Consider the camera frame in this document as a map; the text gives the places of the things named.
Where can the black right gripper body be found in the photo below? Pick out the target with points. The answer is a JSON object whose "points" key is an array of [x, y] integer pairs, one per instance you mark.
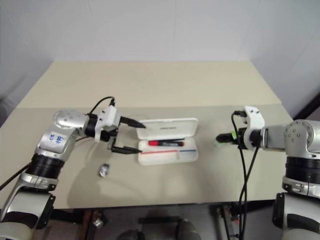
{"points": [[241, 138]]}

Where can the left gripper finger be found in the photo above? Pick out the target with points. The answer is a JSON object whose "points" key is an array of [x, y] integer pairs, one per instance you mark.
{"points": [[132, 122], [126, 150]]}

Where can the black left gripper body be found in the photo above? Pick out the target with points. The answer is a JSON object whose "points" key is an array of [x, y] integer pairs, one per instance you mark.
{"points": [[112, 140]]}

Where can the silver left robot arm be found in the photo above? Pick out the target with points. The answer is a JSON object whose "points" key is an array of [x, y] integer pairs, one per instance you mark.
{"points": [[52, 142]]}

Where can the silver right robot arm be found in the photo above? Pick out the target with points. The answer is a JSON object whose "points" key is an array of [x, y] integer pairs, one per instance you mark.
{"points": [[295, 150]]}

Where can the red marker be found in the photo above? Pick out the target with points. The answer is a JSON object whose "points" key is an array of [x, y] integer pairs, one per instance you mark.
{"points": [[165, 143]]}

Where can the white pencil case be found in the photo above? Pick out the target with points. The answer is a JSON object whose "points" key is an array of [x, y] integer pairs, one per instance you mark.
{"points": [[170, 157]]}

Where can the small silver crumpled object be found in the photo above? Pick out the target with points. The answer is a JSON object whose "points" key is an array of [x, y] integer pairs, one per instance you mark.
{"points": [[104, 170]]}

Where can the small silver metal fitting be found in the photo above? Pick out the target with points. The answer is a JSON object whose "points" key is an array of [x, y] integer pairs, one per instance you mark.
{"points": [[98, 222]]}

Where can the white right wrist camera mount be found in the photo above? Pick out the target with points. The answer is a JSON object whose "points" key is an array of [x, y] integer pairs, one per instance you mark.
{"points": [[255, 118]]}

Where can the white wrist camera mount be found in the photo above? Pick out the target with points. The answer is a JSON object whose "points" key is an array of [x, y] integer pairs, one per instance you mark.
{"points": [[108, 115], [255, 118]]}

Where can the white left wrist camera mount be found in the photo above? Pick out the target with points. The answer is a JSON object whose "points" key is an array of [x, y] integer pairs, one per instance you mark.
{"points": [[108, 115]]}

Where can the red and black frame leg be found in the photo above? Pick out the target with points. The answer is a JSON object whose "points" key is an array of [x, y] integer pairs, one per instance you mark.
{"points": [[226, 222]]}

